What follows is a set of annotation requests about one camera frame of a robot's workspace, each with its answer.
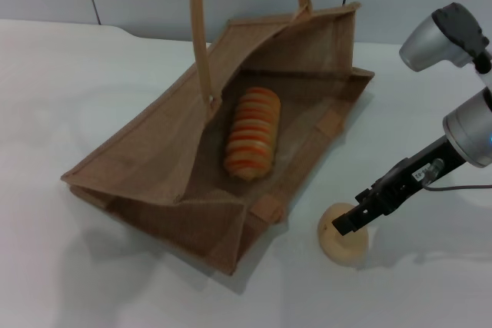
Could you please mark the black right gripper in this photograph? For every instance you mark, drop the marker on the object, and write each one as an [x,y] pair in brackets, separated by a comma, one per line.
[415,174]

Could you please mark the round beige egg yolk pastry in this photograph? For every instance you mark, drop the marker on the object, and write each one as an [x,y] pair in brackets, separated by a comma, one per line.
[346,251]

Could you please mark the orange striped bread roll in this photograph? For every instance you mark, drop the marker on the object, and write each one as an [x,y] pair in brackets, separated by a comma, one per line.
[251,132]

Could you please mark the brown jute tote bag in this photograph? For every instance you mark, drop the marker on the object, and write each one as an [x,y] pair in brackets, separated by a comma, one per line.
[153,143]

